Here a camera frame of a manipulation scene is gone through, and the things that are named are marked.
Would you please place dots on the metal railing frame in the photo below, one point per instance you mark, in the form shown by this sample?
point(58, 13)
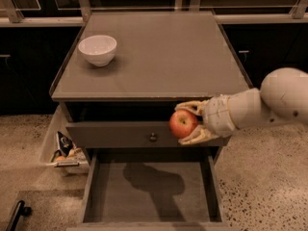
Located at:
point(44, 12)

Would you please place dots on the grey drawer cabinet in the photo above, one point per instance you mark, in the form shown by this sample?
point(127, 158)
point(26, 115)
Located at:
point(161, 59)

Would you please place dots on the red apple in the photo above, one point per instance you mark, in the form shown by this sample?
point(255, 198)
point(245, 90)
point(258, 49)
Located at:
point(182, 123)

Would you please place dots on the closed top drawer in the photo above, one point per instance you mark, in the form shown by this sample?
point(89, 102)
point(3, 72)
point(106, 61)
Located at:
point(121, 134)

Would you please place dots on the white ceramic bowl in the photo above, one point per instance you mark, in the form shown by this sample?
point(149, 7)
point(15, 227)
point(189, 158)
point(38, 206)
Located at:
point(98, 50)

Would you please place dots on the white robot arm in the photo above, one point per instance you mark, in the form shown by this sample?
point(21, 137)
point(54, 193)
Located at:
point(281, 99)

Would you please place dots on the open middle drawer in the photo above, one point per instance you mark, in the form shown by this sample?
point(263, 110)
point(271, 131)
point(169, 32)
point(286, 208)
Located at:
point(152, 190)

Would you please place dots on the left cabinet handle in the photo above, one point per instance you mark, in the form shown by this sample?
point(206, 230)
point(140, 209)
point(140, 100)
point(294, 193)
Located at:
point(5, 56)

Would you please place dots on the black handle bottom left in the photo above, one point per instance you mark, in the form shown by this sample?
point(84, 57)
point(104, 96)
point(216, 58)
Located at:
point(20, 210)

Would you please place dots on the round metal drawer knob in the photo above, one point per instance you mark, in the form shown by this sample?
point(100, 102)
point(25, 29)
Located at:
point(153, 137)

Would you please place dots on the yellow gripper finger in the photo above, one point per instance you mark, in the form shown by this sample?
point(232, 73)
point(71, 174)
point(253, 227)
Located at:
point(199, 135)
point(195, 107)

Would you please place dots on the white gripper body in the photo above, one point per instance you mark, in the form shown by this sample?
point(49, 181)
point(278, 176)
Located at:
point(218, 115)

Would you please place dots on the snack bag in bin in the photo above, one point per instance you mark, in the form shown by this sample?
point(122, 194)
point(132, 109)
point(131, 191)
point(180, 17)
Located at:
point(64, 143)

